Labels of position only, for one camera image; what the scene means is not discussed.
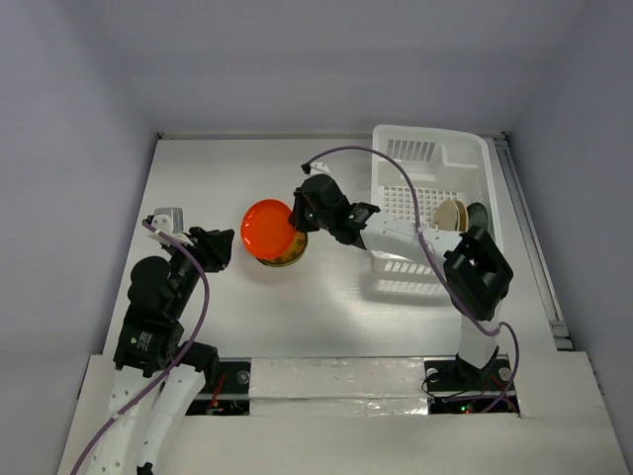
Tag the tan plate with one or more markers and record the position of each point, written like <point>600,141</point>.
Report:
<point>447,216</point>
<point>463,217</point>

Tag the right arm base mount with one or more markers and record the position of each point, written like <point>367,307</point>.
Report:
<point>453,388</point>

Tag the white plastic dish rack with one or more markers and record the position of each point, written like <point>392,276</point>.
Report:
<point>442,165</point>

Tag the dark grey-green plate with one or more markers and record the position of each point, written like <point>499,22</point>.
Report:
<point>478,215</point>

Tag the yellow patterned brown-rim plate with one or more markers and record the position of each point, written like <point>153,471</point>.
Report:
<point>292,254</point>

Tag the metal rail at right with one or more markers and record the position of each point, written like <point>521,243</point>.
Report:
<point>544,284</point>

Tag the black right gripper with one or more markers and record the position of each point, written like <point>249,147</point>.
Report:
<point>303,210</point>

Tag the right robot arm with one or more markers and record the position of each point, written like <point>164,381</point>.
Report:
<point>468,265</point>

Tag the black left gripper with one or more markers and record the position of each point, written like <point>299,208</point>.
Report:
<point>214,245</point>

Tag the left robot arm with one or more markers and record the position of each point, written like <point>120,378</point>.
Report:
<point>157,373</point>

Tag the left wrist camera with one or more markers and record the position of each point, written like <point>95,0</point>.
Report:
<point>166,225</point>

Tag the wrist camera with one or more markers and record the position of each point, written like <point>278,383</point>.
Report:
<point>313,167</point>
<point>166,225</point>

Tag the white foil-taped front bar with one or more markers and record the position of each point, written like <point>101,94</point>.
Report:
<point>337,387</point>

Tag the orange plate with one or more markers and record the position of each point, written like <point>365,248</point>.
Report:
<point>265,231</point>

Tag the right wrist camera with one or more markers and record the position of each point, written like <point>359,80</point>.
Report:
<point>313,167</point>

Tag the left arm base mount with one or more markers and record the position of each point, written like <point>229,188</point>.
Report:
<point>228,395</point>

